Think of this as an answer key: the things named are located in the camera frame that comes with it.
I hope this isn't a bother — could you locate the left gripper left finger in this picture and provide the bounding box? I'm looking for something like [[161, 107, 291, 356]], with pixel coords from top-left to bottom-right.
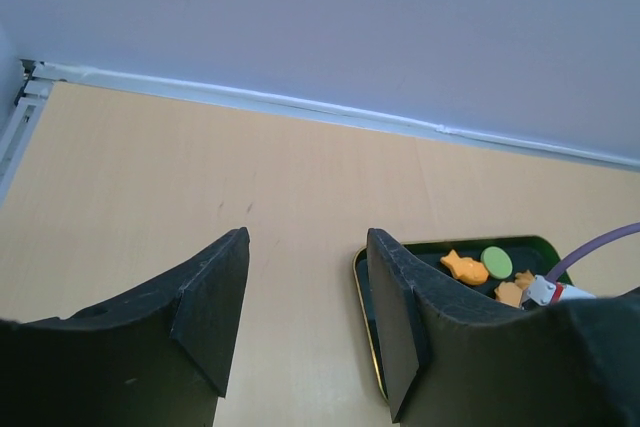
[[1, 228, 249, 426]]

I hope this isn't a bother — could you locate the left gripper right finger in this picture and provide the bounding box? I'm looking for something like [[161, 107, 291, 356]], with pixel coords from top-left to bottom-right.
[[366, 228, 639, 426]]

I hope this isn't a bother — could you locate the orange round cookie upper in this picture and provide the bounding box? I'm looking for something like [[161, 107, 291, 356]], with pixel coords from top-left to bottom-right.
[[494, 282, 523, 308]]

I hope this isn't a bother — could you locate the orange bear cookie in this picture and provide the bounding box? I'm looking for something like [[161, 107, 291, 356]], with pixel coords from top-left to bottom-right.
[[440, 250, 489, 286]]

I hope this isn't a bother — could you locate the green cookie lower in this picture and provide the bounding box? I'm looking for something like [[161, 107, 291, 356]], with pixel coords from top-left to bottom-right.
[[481, 246, 513, 280]]

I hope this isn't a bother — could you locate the orange star cookie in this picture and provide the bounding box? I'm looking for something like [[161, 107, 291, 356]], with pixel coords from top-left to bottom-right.
[[514, 270, 535, 291]]

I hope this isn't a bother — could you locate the black cookie tray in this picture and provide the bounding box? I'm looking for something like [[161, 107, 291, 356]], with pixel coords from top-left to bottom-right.
[[352, 235, 560, 397]]

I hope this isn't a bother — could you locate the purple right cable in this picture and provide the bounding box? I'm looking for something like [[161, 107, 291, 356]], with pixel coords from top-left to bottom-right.
[[547, 221, 640, 286]]

